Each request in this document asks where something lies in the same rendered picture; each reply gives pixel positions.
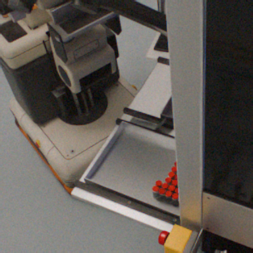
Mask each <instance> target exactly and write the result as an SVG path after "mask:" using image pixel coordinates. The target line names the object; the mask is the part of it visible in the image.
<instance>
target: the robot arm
mask: <svg viewBox="0 0 253 253"><path fill-rule="evenodd" d="M37 1H39V0H0V15H1V16H5V15H7V14H9V13H11V12H13V11H20V12H22V13H26V14H31V11H32V9H33V6H34V4H35V3H36V2H37ZM72 1H73V2H72V6H73V7H75V8H76V9H80V10H82V11H85V12H87V13H90V14H97V12H98V8H102V9H106V10H108V11H111V12H114V13H117V14H119V15H121V16H123V17H126V18H128V19H131V20H133V21H135V22H137V23H139V24H141V25H143V26H146V27H148V28H150V29H152V30H155V31H156V32H159V33H160V34H163V35H164V36H167V21H166V14H163V13H161V12H159V11H157V10H154V9H152V8H150V7H148V6H146V5H143V4H141V3H140V2H138V1H135V0H72Z"/></svg>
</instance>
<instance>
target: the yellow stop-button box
mask: <svg viewBox="0 0 253 253"><path fill-rule="evenodd" d="M198 236H199V233H198V232H196V231H191V230H189V229H186V228H184V227H181V226H179V225H174V226H173V228H172V230H171V232H170V233H169V236H168V237H167V240H166V241H165V243H164V245H163V246H164V251H165V253H191V251H192V249H193V247H194V245H195V242H196V240H197V238H198Z"/></svg>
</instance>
